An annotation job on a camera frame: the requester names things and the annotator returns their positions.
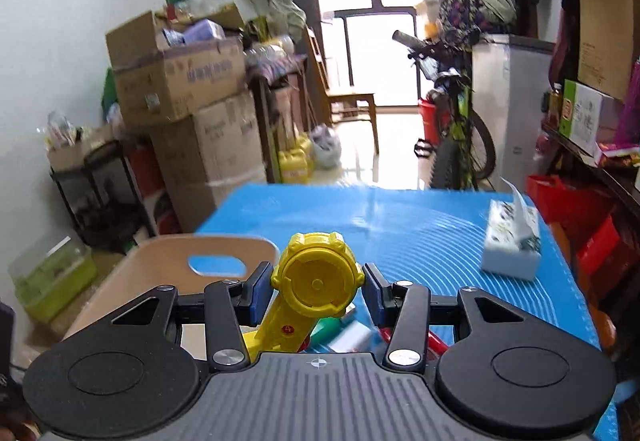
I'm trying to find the tissue pack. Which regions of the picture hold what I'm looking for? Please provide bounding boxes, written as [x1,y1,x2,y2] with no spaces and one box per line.
[480,177,543,281]

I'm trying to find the blue silicone mat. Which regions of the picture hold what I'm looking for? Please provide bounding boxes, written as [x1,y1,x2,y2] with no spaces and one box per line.
[195,184,618,441]

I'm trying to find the yellow plastic toy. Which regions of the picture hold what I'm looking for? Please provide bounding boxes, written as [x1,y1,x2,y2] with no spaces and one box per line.
[242,232,367,363]

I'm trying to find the red appliance box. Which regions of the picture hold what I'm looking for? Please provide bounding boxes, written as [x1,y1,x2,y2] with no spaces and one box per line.
[125,145,182,234]

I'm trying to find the green black bicycle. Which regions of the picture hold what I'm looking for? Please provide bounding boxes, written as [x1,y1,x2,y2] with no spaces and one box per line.
[392,31,498,192]

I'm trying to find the beige storage bin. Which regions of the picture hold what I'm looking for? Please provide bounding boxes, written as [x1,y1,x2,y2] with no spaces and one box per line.
[62,235,281,362]

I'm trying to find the black metal rack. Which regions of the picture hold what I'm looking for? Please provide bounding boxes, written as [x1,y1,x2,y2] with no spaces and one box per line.
[50,141,157,253]

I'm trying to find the green white carton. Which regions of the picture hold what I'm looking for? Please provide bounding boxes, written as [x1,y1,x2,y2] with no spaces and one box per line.
[557,80,625,158]

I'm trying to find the red gift boxes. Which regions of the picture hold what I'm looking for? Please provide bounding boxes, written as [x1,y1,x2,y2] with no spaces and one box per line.
[575,215,640,294]

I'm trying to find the large taped cardboard box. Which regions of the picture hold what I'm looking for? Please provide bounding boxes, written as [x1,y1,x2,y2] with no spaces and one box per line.
[150,91,268,234]

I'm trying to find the green plastic container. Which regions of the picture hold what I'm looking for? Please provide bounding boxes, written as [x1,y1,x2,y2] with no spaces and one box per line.
[7,236,98,323]

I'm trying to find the dark wooden side table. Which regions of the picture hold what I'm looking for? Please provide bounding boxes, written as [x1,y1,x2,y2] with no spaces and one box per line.
[541,121,640,232]

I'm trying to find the white chest freezer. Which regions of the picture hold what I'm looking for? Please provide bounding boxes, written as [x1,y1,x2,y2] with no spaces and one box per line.
[472,33,557,192]

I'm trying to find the red figure toy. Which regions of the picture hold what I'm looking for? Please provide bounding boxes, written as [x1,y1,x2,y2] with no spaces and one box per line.
[377,327,449,363]

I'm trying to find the small cardboard box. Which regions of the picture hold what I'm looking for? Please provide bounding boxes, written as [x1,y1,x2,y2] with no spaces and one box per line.
[46,111,122,172]

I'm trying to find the wooden chair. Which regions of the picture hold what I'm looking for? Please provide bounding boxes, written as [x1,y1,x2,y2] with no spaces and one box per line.
[306,27,381,155]

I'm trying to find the white block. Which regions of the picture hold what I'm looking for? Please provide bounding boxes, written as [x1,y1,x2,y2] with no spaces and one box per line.
[330,323,385,355]

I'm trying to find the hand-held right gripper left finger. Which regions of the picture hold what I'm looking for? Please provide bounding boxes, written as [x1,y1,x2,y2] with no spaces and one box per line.
[102,263,274,373]

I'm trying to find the green toy cylinder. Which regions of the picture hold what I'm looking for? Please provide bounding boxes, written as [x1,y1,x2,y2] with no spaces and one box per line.
[312,306,358,348]

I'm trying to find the floral cloth bundle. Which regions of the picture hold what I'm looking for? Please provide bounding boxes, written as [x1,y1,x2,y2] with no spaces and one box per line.
[439,0,501,52]

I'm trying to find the white plastic bag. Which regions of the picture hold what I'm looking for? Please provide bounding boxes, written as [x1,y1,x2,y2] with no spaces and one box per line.
[310,123,344,170]

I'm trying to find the green bag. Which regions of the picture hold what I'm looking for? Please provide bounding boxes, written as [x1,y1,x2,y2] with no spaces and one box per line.
[101,67,120,122]

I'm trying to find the red shopping bag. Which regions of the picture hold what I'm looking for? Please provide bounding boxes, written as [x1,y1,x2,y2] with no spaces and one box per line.
[525,174,621,243]

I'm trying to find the yellow oil jugs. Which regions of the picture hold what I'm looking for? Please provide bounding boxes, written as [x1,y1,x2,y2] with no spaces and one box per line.
[277,133,317,184]

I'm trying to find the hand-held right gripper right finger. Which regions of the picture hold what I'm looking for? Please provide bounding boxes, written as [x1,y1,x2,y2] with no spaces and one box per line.
[362,263,532,374]

